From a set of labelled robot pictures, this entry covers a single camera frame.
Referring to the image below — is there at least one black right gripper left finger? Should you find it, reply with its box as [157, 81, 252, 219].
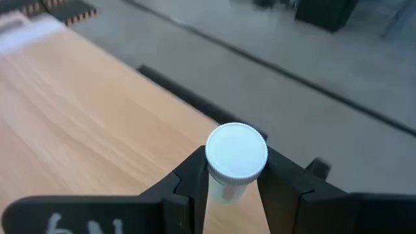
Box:
[139, 146, 209, 234]

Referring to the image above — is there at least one wooden shelf black frame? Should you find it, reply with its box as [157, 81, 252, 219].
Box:
[0, 14, 270, 234]

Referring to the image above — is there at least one hazard-striped black floor mat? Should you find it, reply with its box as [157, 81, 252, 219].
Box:
[48, 0, 98, 27]
[0, 0, 45, 17]

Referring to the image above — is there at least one black box-shaped object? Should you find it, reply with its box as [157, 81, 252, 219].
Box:
[294, 0, 360, 33]

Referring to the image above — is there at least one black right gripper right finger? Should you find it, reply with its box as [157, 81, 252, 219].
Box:
[256, 148, 348, 234]

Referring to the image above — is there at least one small clear medicine bottle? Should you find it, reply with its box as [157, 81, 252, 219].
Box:
[205, 122, 269, 205]

